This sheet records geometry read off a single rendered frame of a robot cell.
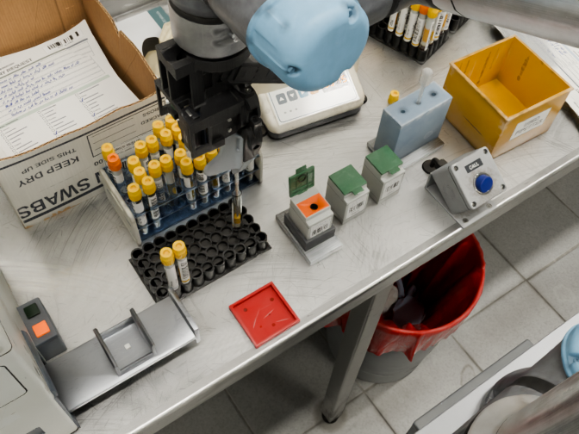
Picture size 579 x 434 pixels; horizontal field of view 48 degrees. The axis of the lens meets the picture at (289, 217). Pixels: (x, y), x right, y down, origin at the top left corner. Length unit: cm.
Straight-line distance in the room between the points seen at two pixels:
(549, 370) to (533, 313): 135
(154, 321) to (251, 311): 13
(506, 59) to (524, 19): 69
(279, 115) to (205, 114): 38
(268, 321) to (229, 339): 6
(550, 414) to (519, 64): 77
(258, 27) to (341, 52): 6
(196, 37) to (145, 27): 53
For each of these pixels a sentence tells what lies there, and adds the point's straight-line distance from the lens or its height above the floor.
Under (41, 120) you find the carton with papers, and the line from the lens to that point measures 101.
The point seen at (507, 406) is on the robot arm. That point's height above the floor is 116.
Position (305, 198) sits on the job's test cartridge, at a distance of 87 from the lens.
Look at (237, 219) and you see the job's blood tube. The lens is 88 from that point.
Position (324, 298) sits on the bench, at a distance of 88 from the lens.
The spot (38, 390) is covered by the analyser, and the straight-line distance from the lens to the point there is 70.
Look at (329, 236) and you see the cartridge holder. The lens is 91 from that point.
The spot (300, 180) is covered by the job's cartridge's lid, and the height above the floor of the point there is 98.
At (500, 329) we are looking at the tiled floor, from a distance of 193.
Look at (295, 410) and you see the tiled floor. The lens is 174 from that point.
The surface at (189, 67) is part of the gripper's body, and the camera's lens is 61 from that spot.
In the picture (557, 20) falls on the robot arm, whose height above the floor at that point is 141.
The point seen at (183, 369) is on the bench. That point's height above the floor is 87.
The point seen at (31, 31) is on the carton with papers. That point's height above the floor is 96.
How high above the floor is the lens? 167
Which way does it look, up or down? 57 degrees down
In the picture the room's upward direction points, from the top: 5 degrees clockwise
